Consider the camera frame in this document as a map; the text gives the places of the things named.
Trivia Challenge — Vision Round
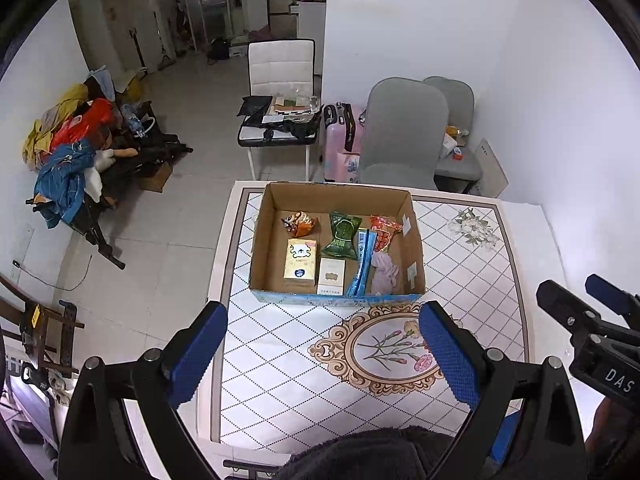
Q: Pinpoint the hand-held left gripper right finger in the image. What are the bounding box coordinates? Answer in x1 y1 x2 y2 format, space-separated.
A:
419 301 587 480

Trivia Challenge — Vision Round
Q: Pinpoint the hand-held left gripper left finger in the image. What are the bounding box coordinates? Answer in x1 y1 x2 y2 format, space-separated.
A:
57 301 229 480

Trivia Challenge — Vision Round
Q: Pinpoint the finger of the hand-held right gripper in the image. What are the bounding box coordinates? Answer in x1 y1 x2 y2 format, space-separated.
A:
536 280 603 332
585 274 640 319

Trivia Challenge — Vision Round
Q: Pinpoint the long blue packet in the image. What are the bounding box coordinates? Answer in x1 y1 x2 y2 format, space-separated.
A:
345 228 377 298

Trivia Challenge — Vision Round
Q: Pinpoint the red snack packet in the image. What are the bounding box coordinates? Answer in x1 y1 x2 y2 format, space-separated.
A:
369 215 403 253

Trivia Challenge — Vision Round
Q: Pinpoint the yellow carton box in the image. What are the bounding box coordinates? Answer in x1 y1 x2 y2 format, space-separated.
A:
282 239 319 281

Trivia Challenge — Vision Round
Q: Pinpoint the white cigarette box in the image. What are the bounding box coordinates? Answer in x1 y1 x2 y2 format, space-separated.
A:
316 257 347 295

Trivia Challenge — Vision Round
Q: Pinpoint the green snack packet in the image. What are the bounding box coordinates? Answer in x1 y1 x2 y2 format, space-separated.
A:
321 212 363 261

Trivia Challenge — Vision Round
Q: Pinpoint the orange snack packet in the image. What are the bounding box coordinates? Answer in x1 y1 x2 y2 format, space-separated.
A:
281 211 319 238

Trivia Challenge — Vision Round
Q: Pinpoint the person's right forearm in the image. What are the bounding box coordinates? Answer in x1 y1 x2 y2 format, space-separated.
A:
584 394 640 468

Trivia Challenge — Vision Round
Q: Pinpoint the floral patterned tablecloth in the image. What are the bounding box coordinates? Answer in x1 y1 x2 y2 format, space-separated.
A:
220 185 531 443

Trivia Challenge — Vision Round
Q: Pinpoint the blue chair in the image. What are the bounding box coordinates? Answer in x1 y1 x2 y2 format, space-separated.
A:
487 412 518 466

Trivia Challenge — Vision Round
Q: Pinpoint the person's dark fuzzy clothing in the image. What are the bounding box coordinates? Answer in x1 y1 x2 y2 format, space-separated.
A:
275 426 456 480

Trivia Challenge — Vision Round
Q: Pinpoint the white board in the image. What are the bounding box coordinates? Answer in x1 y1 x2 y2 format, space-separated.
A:
474 137 510 198

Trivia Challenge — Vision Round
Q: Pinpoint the small cardboard box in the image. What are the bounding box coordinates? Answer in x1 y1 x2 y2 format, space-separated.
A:
139 160 173 193

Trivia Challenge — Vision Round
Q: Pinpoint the pile of clothes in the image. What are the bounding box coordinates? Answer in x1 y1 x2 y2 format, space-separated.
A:
22 65 193 271

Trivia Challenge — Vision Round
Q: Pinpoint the blue garment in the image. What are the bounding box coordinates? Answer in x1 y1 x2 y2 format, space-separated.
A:
34 142 98 228

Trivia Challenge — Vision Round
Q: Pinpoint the grey upholstered chair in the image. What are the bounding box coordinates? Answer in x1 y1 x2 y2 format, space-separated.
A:
359 77 450 191
424 76 483 193

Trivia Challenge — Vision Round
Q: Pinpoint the pink suitcase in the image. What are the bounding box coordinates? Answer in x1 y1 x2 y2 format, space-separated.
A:
322 102 366 184

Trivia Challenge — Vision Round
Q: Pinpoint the black cloth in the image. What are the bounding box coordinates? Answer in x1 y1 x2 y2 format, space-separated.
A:
262 119 321 142

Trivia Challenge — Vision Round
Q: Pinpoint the black flat bag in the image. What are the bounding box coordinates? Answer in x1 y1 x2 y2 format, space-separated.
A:
239 96 273 126

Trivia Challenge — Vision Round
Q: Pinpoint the red plastic bag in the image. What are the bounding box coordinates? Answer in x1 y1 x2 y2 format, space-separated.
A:
50 99 116 153

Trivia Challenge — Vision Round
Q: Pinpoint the stack of papers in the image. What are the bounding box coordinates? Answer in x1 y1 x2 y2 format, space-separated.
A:
270 95 321 121

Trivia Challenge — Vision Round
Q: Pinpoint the yellow garment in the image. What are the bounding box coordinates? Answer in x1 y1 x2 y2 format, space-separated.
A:
22 84 91 166

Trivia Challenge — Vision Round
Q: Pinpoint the yellow bag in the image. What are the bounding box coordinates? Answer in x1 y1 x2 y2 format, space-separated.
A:
120 72 148 103

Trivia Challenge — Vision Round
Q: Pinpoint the white padded chair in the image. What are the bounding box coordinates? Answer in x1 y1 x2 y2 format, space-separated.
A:
237 39 321 181

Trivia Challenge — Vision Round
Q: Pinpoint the black tripod stand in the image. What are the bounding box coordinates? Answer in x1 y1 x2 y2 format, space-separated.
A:
127 27 148 73

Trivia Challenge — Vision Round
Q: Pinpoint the white cabinet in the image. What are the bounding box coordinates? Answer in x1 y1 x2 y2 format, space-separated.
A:
297 0 328 51

